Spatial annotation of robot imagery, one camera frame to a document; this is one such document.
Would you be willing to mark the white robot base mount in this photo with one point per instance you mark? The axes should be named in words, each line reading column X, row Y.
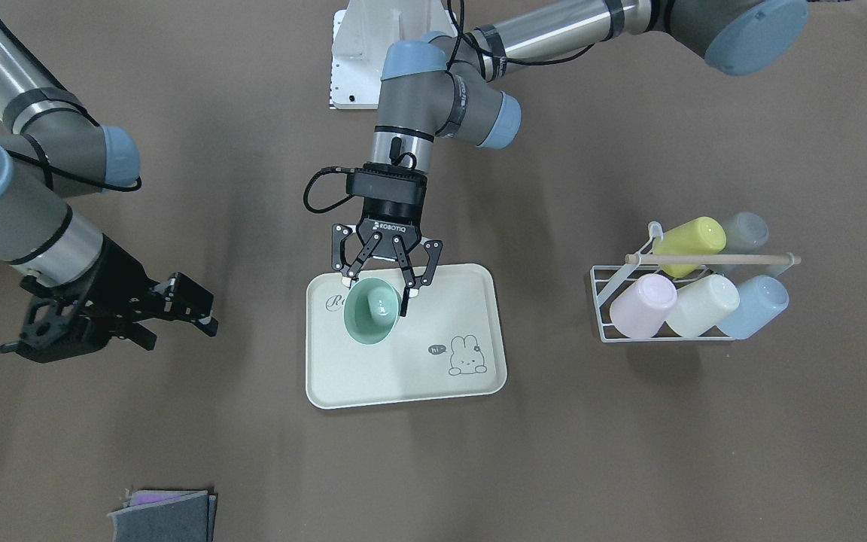
column 362, row 33

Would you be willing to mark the yellow cup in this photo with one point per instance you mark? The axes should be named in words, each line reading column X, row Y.
column 702, row 235

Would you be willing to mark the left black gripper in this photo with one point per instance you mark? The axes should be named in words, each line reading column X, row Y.
column 390, row 214

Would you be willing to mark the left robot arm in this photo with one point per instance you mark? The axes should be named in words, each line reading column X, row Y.
column 440, row 87

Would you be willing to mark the cream cup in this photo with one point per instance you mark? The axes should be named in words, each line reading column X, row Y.
column 703, row 304

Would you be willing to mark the white wire cup rack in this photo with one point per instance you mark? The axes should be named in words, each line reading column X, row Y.
column 608, row 280

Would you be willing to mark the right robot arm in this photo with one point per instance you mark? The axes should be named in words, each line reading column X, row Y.
column 53, row 150

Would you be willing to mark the grey cup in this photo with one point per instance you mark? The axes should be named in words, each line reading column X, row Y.
column 746, row 233

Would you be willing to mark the blue cup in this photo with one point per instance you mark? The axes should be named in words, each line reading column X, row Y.
column 761, row 299

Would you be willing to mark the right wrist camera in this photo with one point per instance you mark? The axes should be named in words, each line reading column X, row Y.
column 55, row 329

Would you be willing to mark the green cup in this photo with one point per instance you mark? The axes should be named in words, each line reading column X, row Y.
column 371, row 310

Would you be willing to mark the grey folded cloth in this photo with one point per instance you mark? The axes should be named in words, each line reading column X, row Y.
column 165, row 515

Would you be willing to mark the pink cup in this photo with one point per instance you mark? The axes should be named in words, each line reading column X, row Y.
column 641, row 310

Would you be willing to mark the cream rabbit tray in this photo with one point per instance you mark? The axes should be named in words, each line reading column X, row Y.
column 449, row 344

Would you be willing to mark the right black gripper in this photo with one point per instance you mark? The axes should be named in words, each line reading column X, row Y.
column 119, row 280

